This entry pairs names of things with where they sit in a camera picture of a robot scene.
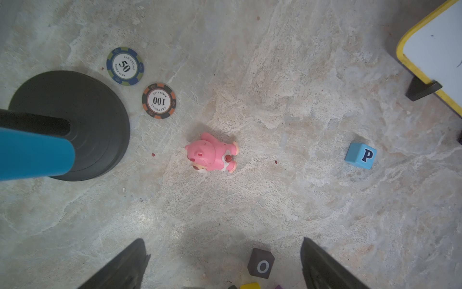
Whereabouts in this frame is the pink pig toy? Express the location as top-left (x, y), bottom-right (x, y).
top-left (185, 132), bottom-right (239, 173)

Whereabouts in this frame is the white board reading PEAR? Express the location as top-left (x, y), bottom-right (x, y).
top-left (396, 1), bottom-right (462, 116)

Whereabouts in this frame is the blue toy microphone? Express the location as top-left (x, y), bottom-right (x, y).
top-left (1, 128), bottom-right (75, 181)

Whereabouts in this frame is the blue 50 poker chip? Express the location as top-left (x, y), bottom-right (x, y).
top-left (107, 47), bottom-right (144, 86)

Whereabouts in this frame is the yellow E block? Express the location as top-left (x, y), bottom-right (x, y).
top-left (240, 282), bottom-right (261, 289)

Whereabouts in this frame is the black O block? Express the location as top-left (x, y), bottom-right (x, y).
top-left (247, 248), bottom-right (275, 279)

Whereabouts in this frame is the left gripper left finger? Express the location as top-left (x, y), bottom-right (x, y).
top-left (79, 238), bottom-right (150, 289)

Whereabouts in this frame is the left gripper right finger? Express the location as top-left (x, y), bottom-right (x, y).
top-left (300, 237), bottom-right (369, 289)

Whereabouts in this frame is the light blue P block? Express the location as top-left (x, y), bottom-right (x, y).
top-left (345, 142), bottom-right (377, 170)

